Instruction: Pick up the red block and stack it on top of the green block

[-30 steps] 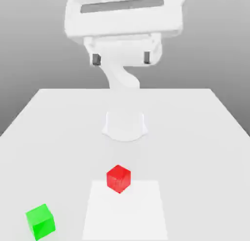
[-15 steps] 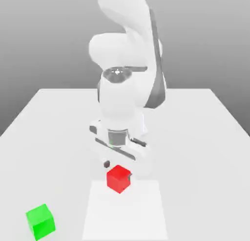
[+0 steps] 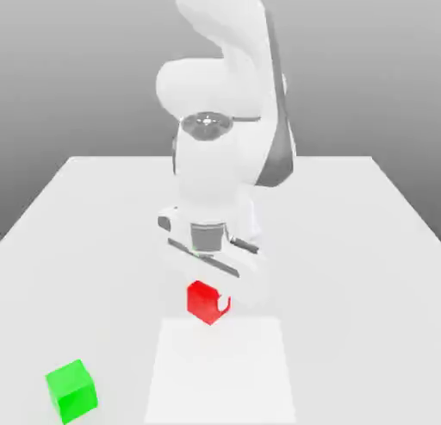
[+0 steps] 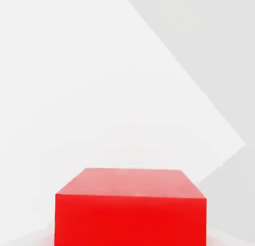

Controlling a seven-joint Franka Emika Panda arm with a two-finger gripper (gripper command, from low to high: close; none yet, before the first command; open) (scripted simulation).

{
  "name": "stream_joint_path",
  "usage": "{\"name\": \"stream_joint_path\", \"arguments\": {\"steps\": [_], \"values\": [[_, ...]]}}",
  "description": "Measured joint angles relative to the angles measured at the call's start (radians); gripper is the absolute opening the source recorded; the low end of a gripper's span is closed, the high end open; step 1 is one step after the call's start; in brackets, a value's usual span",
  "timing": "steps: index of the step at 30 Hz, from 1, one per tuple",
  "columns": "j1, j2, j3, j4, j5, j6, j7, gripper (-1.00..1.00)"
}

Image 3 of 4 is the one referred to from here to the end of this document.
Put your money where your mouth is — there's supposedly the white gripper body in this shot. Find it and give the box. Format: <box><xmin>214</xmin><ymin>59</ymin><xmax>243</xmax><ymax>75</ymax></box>
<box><xmin>162</xmin><ymin>237</ymin><xmax>270</xmax><ymax>309</ymax></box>

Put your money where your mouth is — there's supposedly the small red cube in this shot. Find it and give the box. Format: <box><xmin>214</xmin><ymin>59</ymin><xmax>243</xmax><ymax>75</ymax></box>
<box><xmin>186</xmin><ymin>279</ymin><xmax>232</xmax><ymax>327</ymax></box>

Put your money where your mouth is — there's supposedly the small green cube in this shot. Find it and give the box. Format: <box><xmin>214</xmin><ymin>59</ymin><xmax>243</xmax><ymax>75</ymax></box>
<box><xmin>45</xmin><ymin>359</ymin><xmax>99</xmax><ymax>425</ymax></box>

